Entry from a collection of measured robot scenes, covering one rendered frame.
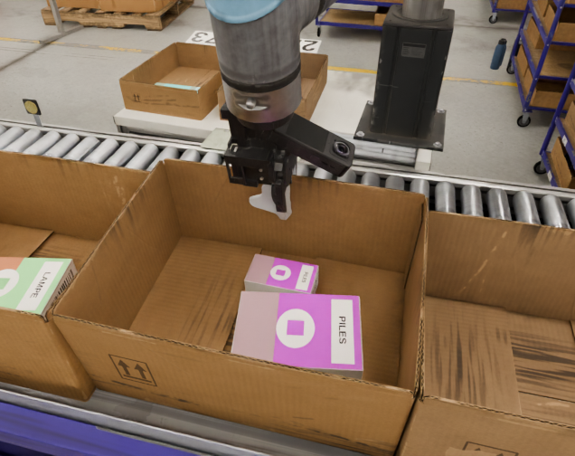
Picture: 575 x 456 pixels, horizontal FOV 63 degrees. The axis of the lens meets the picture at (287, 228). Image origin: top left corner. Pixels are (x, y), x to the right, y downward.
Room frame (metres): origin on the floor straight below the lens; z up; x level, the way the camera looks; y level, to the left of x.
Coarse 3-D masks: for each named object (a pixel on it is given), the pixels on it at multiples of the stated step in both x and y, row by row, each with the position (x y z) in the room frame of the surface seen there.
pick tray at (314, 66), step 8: (304, 56) 1.69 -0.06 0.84; (312, 56) 1.69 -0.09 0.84; (320, 56) 1.68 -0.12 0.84; (304, 64) 1.69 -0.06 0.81; (312, 64) 1.69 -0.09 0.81; (320, 64) 1.68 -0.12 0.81; (304, 72) 1.69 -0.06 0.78; (312, 72) 1.68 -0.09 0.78; (320, 72) 1.51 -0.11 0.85; (304, 80) 1.67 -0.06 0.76; (312, 80) 1.67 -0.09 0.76; (320, 80) 1.52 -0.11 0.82; (304, 88) 1.60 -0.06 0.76; (312, 88) 1.39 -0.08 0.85; (320, 88) 1.53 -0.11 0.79; (224, 96) 1.37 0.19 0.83; (304, 96) 1.53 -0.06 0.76; (312, 96) 1.39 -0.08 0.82; (320, 96) 1.55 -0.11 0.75; (304, 104) 1.31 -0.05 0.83; (312, 104) 1.40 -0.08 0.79; (296, 112) 1.31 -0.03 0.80; (304, 112) 1.31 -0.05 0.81; (312, 112) 1.40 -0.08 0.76
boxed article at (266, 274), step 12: (252, 264) 0.51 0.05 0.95; (264, 264) 0.51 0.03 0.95; (276, 264) 0.51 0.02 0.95; (288, 264) 0.51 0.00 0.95; (300, 264) 0.51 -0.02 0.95; (312, 264) 0.51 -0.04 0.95; (252, 276) 0.49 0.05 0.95; (264, 276) 0.49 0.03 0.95; (276, 276) 0.48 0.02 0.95; (288, 276) 0.48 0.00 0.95; (300, 276) 0.48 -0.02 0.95; (312, 276) 0.48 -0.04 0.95; (252, 288) 0.48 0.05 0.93; (264, 288) 0.47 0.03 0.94; (276, 288) 0.47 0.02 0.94; (288, 288) 0.46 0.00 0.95; (300, 288) 0.46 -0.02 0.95; (312, 288) 0.46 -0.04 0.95
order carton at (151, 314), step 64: (192, 192) 0.60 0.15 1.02; (256, 192) 0.58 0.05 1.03; (320, 192) 0.55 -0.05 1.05; (384, 192) 0.53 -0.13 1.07; (128, 256) 0.48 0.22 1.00; (192, 256) 0.57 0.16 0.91; (320, 256) 0.56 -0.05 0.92; (384, 256) 0.53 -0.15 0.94; (64, 320) 0.32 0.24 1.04; (128, 320) 0.43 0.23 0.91; (192, 320) 0.44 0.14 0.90; (384, 320) 0.44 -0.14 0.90; (128, 384) 0.33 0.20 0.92; (192, 384) 0.30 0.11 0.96; (256, 384) 0.28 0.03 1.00; (320, 384) 0.26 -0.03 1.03; (384, 384) 0.34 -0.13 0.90; (384, 448) 0.25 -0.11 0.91
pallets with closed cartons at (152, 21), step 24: (48, 0) 5.01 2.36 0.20; (72, 0) 4.96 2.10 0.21; (96, 0) 4.92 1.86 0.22; (120, 0) 4.82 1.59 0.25; (144, 0) 4.79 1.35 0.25; (168, 0) 5.13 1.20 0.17; (192, 0) 5.66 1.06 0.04; (48, 24) 4.89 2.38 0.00; (96, 24) 4.80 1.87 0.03; (120, 24) 4.76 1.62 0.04; (144, 24) 4.72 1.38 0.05; (168, 24) 4.89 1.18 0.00
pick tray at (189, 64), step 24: (168, 48) 1.76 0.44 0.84; (192, 48) 1.79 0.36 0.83; (144, 72) 1.59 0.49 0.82; (168, 72) 1.73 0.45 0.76; (192, 72) 1.74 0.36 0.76; (216, 72) 1.73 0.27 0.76; (144, 96) 1.42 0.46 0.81; (168, 96) 1.40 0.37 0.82; (192, 96) 1.37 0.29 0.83; (216, 96) 1.48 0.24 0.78
